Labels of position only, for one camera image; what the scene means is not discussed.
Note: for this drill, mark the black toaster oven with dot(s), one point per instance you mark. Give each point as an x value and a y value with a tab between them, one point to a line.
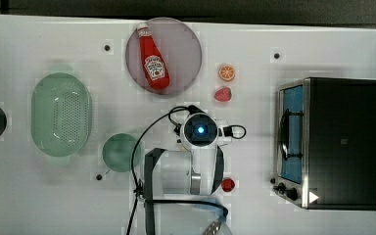
326	144

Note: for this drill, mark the red strawberry toy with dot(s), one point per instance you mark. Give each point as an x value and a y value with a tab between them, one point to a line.
223	94

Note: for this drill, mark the orange slice toy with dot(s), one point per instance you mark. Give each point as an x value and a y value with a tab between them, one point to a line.
226	72

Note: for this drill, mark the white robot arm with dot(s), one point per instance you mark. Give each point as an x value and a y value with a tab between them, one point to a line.
197	169

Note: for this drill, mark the green perforated colander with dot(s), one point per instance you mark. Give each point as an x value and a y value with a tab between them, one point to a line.
61	114

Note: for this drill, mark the red ketchup bottle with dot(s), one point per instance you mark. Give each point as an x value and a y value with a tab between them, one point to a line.
152	61

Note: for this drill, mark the small red tomato toy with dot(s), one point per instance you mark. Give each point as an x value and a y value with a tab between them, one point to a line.
227	185

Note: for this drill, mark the purple round plate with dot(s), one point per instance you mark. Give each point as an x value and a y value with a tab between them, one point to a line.
181	50

